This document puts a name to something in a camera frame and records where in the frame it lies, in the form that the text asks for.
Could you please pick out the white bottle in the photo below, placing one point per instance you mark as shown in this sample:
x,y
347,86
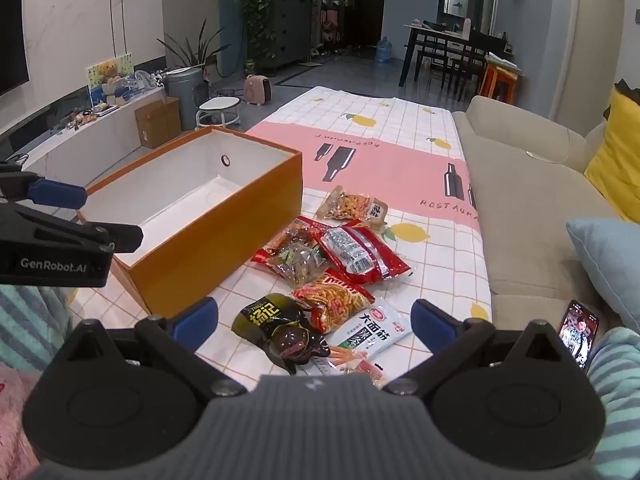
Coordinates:
x,y
468,29

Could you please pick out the row of small figurines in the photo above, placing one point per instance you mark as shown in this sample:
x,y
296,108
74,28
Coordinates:
x,y
87,116

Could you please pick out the dark drawer cabinet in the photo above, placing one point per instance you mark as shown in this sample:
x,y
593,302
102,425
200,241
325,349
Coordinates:
x,y
292,30

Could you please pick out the dark dining table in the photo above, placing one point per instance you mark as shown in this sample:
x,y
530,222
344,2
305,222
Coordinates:
x,y
440,34

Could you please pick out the pink and white printed tablecloth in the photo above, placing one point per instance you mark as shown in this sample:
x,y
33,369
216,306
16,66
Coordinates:
x,y
400,130

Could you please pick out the long-leaf potted plant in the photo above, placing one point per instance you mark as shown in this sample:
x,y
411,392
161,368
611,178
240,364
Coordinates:
x,y
192,52

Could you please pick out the dark cloth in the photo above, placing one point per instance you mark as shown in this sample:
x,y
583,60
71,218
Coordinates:
x,y
627,91

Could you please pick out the red packet of orange sticks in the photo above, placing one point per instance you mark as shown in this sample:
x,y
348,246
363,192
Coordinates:
x,y
331,306

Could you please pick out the pink fluffy blanket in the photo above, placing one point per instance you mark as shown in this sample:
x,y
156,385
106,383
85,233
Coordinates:
x,y
15,410

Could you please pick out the small clear snack packet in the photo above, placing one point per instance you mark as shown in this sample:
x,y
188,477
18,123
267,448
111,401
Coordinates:
x,y
359,367

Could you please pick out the pink storage rack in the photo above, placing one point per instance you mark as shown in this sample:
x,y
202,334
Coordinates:
x,y
331,22

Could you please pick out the orange peanut snack packet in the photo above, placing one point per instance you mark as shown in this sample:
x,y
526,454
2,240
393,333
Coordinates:
x,y
346,207

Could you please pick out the white round stool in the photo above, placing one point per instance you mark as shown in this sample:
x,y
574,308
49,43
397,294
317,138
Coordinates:
x,y
217,105

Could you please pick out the red packet with white label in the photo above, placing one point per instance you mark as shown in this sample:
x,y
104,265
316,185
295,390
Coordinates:
x,y
352,251

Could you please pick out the orange cardboard box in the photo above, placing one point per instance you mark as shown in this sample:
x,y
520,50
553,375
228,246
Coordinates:
x,y
225,245

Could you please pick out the white marble television console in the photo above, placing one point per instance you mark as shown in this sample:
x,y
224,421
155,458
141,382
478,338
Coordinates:
x,y
100,132

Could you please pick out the brown cardboard box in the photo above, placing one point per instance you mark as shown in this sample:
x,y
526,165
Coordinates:
x,y
157,122

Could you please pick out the orange stool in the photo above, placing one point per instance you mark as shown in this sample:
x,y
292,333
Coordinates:
x,y
500,77

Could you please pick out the black television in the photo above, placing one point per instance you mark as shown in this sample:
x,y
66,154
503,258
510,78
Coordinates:
x,y
11,30

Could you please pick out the pink space heater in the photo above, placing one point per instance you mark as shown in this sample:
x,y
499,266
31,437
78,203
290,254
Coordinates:
x,y
256,90

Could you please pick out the white and green snack packet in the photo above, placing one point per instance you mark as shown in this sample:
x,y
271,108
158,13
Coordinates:
x,y
374,327

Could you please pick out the dark dining chair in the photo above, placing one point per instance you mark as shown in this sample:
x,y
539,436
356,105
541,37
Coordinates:
x,y
462,62

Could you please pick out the yellow cushion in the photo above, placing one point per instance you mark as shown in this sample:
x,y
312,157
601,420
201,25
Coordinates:
x,y
620,160

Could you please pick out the blue water jug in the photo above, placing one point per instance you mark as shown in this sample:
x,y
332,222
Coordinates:
x,y
384,51

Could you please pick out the person's left leg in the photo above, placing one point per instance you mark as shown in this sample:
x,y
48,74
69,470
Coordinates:
x,y
30,320

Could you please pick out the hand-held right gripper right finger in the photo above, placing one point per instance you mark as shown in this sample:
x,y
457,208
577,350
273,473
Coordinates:
x,y
431,321

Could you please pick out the black and yellow snack packet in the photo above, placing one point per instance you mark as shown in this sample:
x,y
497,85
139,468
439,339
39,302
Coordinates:
x,y
272,325

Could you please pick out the grey trash bin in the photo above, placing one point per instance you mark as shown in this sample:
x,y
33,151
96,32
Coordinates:
x,y
182,97

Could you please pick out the teddy bear picture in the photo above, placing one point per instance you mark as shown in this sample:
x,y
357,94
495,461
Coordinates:
x,y
107,77

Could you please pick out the clear packet with green label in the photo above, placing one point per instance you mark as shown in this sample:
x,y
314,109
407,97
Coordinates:
x,y
300,266

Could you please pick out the person's leg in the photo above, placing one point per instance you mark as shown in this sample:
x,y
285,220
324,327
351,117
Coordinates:
x,y
617,390
30,320

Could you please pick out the red packet with clear window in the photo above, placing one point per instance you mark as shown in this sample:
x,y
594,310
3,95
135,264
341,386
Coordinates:
x,y
299,227

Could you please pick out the beige sofa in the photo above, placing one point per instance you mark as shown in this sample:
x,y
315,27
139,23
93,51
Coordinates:
x,y
525,200

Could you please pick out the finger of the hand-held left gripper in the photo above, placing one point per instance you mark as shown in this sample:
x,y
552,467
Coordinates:
x,y
56,194
100,237

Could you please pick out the light blue cushion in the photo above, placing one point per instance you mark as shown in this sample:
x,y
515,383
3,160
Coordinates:
x,y
610,260

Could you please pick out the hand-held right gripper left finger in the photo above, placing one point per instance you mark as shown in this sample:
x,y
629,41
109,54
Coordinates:
x,y
196,324

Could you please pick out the smartphone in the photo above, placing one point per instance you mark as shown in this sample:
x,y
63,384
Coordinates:
x,y
579,332

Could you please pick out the green can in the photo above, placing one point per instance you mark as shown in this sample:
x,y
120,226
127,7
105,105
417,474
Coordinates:
x,y
249,66

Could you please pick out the person's right leg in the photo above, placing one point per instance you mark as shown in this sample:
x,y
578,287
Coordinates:
x,y
617,390

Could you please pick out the trailing ivy plant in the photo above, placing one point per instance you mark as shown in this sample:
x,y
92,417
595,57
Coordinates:
x,y
257,5

